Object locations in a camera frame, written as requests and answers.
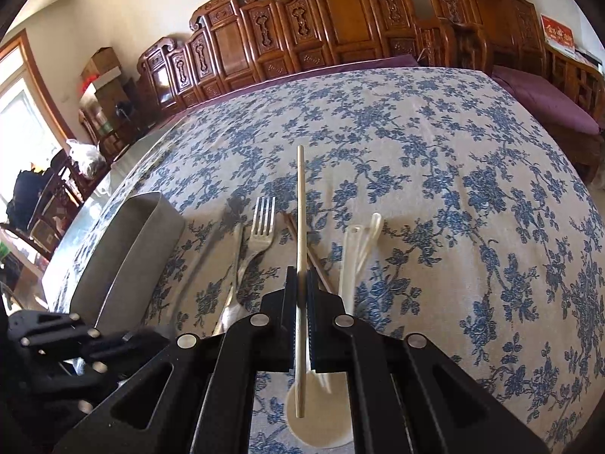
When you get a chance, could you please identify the brown cardboard box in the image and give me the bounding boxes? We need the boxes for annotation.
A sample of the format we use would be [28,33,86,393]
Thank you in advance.
[80,47,122,82]

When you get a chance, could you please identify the blue floral tablecloth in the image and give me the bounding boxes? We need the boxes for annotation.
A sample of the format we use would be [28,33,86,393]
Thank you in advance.
[49,67,599,454]

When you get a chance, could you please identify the wooden framed window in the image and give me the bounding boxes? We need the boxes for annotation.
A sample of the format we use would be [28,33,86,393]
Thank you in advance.
[0,28,68,202]

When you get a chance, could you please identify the long purple bench cushion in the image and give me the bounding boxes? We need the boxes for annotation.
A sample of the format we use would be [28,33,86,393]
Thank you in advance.
[189,54,419,106]

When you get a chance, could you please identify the white paper cup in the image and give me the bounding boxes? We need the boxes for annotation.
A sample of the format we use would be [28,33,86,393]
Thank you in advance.
[284,373,353,449]

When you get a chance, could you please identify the long carved wooden bench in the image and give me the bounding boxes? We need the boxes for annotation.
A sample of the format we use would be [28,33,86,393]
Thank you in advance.
[137,0,455,115]

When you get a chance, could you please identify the short carved wooden bench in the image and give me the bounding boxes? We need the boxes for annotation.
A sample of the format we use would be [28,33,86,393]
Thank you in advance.
[424,0,605,183]

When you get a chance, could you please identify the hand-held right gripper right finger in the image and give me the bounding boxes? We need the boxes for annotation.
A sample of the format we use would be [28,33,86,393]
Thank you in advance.
[305,267,551,454]

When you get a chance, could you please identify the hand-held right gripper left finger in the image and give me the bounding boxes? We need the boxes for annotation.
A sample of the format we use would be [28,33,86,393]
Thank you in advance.
[52,266,299,454]

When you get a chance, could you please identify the white plastic spoon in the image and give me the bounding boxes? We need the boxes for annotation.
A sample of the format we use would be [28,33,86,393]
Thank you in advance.
[337,225,365,315]
[354,212,385,272]

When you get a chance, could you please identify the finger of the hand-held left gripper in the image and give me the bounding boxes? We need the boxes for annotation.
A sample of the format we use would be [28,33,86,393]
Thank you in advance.
[8,310,102,348]
[74,331,171,375]

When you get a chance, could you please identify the wooden chair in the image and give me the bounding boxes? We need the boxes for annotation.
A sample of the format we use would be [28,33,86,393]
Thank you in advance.
[0,150,92,258]

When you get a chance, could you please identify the black bag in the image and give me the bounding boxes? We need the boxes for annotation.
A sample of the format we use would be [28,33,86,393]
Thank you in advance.
[6,167,49,229]

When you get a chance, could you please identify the dark wooden cabinet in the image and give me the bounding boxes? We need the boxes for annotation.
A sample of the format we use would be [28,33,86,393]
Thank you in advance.
[78,78,158,158]

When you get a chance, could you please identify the grey metal utensil container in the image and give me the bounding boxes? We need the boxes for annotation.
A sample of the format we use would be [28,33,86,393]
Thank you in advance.
[41,191,186,337]

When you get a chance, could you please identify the light wooden chopstick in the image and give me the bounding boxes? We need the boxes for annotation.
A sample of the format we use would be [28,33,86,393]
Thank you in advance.
[293,145,308,420]

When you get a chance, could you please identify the wooden side table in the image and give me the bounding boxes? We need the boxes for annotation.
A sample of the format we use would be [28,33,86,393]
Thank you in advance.
[545,44,605,124]

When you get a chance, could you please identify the red calendar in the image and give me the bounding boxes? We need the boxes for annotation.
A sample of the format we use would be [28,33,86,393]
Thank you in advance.
[540,12,576,54]

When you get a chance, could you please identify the white plastic bag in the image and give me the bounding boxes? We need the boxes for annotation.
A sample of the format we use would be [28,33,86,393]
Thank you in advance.
[65,138,107,177]

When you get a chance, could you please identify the metal spoon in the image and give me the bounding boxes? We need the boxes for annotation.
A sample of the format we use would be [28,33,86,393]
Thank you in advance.
[221,223,252,334]

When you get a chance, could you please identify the metal fork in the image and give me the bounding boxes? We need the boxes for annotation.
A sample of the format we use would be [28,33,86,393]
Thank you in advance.
[213,196,277,336]

